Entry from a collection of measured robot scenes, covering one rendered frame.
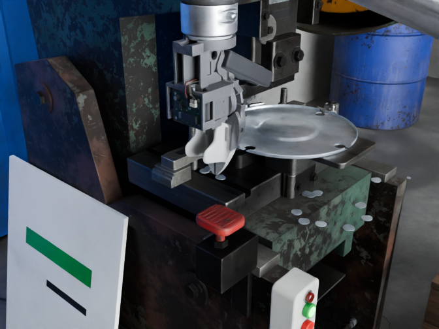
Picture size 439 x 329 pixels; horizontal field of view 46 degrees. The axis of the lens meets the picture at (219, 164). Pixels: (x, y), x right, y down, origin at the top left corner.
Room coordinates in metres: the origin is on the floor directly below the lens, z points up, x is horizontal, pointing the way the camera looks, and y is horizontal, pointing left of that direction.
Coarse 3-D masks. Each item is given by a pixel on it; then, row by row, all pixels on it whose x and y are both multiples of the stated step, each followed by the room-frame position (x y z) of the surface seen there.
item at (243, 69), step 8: (232, 56) 0.69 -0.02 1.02; (240, 56) 0.71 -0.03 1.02; (224, 64) 0.69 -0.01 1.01; (232, 64) 0.69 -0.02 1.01; (240, 64) 0.71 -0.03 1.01; (248, 64) 0.72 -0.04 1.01; (256, 64) 0.73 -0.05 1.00; (232, 72) 0.72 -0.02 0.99; (240, 72) 0.71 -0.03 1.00; (248, 72) 0.72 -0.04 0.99; (256, 72) 0.73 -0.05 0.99; (264, 72) 0.75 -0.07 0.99; (248, 80) 0.75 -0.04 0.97; (256, 80) 0.73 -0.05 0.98; (264, 80) 0.75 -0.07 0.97
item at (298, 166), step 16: (368, 144) 0.95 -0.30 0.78; (272, 160) 0.98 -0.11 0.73; (288, 160) 0.96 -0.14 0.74; (304, 160) 0.98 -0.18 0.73; (320, 160) 0.89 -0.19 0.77; (336, 160) 0.87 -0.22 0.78; (352, 160) 0.88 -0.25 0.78; (288, 176) 0.96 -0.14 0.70; (304, 176) 0.98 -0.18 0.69; (288, 192) 0.96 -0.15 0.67
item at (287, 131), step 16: (256, 112) 1.12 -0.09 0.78; (272, 112) 1.12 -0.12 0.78; (288, 112) 1.12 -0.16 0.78; (304, 112) 1.12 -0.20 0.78; (320, 112) 1.12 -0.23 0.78; (256, 128) 1.03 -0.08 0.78; (272, 128) 1.01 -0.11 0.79; (288, 128) 1.01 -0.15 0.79; (304, 128) 1.01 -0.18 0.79; (320, 128) 1.03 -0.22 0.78; (336, 128) 1.03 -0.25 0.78; (352, 128) 1.03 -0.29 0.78; (240, 144) 0.94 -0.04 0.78; (256, 144) 0.94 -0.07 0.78; (272, 144) 0.94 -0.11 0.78; (288, 144) 0.94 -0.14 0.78; (304, 144) 0.94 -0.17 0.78; (320, 144) 0.94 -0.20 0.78; (336, 144) 0.95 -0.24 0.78; (352, 144) 0.94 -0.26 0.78
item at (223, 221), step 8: (208, 208) 0.73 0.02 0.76; (216, 208) 0.73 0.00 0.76; (224, 208) 0.73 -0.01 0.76; (200, 216) 0.71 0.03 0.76; (208, 216) 0.70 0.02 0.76; (216, 216) 0.70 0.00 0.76; (224, 216) 0.70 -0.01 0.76; (232, 216) 0.70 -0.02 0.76; (240, 216) 0.71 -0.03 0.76; (200, 224) 0.70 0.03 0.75; (208, 224) 0.69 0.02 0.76; (216, 224) 0.68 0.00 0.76; (224, 224) 0.68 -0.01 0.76; (232, 224) 0.68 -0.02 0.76; (240, 224) 0.69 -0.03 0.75; (216, 232) 0.67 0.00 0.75; (224, 232) 0.67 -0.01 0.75; (232, 232) 0.68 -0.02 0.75; (216, 240) 0.70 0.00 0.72
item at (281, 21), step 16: (272, 0) 1.03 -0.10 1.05; (288, 0) 1.07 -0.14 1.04; (272, 16) 1.02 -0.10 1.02; (288, 16) 1.08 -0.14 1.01; (272, 32) 1.01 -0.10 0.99; (288, 32) 1.08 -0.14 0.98; (240, 48) 1.01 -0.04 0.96; (256, 48) 1.00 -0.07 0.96; (272, 48) 1.00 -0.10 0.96; (288, 48) 1.03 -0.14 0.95; (272, 64) 1.00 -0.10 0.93; (288, 64) 1.03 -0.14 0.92; (240, 80) 1.01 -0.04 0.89; (272, 80) 1.00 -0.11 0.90
